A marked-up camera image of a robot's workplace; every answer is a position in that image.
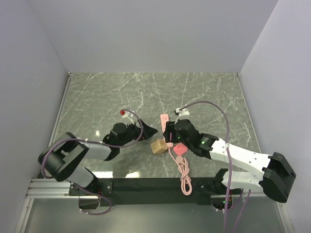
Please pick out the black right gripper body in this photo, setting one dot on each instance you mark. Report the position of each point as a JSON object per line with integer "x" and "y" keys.
{"x": 175, "y": 138}

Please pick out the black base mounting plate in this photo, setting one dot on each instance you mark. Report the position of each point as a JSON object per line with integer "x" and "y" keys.
{"x": 126, "y": 191}

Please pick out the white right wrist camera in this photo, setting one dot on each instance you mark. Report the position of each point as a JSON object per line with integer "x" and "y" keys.
{"x": 182, "y": 113}

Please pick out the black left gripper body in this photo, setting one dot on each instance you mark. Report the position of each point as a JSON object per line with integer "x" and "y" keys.
{"x": 132, "y": 133}

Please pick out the red square plug adapter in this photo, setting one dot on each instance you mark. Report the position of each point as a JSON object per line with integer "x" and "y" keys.
{"x": 180, "y": 149}

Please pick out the tan wooden plug adapter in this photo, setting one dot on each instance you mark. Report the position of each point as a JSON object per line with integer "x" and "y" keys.
{"x": 158, "y": 146}

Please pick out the aluminium rail frame front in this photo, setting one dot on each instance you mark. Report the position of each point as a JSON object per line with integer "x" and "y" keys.
{"x": 51, "y": 189}

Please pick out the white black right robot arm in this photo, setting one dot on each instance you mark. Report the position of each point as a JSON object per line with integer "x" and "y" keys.
{"x": 271, "y": 174}

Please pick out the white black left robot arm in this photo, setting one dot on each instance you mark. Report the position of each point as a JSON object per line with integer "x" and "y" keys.
{"x": 63, "y": 162}

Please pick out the pink power strip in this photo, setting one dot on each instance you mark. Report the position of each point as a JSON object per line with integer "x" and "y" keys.
{"x": 164, "y": 118}

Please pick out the aluminium rail left edge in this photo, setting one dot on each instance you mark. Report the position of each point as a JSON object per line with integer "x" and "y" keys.
{"x": 54, "y": 131}

